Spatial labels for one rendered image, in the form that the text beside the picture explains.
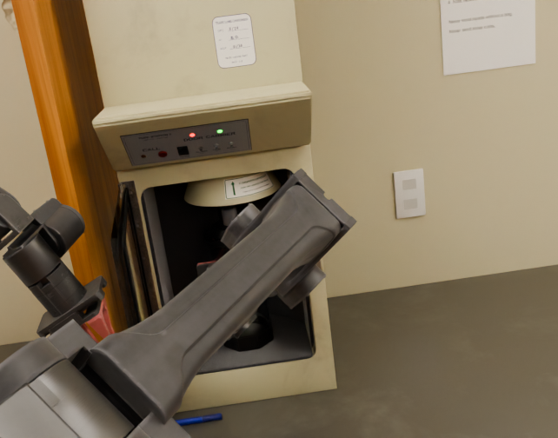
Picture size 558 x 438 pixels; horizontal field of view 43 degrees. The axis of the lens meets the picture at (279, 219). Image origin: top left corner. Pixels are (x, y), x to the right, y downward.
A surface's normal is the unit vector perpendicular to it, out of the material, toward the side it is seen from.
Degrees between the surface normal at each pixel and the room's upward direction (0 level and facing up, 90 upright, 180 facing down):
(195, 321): 46
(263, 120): 135
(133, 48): 90
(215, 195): 66
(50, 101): 90
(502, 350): 0
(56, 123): 90
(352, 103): 90
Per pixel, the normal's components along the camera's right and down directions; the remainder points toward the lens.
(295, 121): 0.14, 0.88
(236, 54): 0.07, 0.30
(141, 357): 0.56, -0.63
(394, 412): -0.12, -0.94
